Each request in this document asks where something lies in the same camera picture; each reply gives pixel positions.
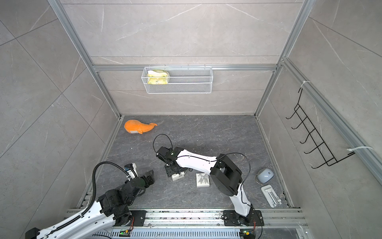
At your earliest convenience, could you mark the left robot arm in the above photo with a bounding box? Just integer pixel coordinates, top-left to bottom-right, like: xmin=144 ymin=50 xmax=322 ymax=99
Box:
xmin=25 ymin=161 xmax=155 ymax=239

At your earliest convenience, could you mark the white zip tie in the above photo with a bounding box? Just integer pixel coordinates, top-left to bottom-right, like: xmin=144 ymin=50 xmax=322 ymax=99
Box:
xmin=346 ymin=146 xmax=374 ymax=152

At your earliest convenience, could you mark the yellow sponge in basket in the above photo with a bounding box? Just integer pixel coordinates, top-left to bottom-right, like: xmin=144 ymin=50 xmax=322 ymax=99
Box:
xmin=147 ymin=70 xmax=170 ymax=85

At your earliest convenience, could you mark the white rectangular holder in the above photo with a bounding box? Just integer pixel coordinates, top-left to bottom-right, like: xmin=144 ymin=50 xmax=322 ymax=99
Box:
xmin=261 ymin=185 xmax=282 ymax=208

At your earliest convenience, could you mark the orange plush whale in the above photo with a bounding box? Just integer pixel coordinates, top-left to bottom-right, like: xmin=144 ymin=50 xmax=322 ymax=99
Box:
xmin=124 ymin=119 xmax=157 ymax=134

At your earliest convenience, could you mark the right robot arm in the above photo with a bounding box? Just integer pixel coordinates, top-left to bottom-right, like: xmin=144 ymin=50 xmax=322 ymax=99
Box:
xmin=156 ymin=146 xmax=254 ymax=226

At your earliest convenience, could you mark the white gift box with bow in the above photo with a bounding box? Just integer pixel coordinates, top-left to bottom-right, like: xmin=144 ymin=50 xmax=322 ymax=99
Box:
xmin=171 ymin=172 xmax=185 ymax=181

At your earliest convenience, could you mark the white wire wall basket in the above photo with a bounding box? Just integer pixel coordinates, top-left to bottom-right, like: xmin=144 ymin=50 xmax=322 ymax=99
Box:
xmin=141 ymin=66 xmax=213 ymax=94

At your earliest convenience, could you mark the black wall hook rack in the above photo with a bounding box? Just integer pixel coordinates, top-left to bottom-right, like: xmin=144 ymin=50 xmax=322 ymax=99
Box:
xmin=286 ymin=88 xmax=355 ymax=169

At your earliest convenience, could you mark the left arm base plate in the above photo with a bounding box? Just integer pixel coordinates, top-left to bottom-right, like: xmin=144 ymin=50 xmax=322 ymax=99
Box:
xmin=130 ymin=210 xmax=147 ymax=227

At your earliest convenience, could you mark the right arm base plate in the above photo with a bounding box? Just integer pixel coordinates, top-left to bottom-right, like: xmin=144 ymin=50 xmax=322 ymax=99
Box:
xmin=220 ymin=209 xmax=265 ymax=227

